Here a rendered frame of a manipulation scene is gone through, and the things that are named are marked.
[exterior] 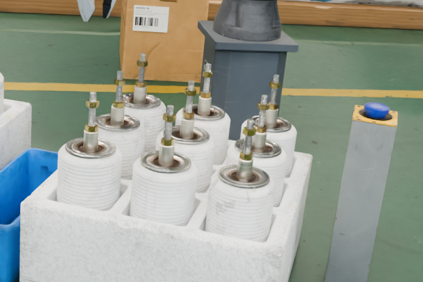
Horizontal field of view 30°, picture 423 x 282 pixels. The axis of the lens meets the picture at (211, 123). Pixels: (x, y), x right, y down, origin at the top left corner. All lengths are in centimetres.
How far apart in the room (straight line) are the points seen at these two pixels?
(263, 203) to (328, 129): 101
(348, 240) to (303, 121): 85
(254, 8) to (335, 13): 162
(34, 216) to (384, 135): 55
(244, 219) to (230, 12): 69
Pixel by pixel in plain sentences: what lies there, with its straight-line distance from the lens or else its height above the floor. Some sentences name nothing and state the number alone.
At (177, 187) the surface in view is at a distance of 114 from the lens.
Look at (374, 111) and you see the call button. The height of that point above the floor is 33.
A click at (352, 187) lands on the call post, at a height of 20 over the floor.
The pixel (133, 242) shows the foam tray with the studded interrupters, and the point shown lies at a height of 15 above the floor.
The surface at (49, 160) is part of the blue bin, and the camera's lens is 152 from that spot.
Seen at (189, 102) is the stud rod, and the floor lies 31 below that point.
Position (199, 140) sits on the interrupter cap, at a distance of 125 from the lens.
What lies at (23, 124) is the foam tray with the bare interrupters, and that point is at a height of 15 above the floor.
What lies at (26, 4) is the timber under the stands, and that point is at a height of 3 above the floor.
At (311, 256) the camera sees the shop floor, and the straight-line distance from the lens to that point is 149.
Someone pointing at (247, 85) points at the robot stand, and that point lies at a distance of 172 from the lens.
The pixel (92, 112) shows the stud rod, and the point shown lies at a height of 31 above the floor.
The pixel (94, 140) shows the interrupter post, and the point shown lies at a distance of 119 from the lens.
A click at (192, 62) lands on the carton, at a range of 234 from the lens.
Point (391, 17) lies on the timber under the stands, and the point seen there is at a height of 5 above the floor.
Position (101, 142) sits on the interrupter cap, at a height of 25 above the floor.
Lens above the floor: 72
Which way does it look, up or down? 21 degrees down
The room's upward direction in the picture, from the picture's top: 6 degrees clockwise
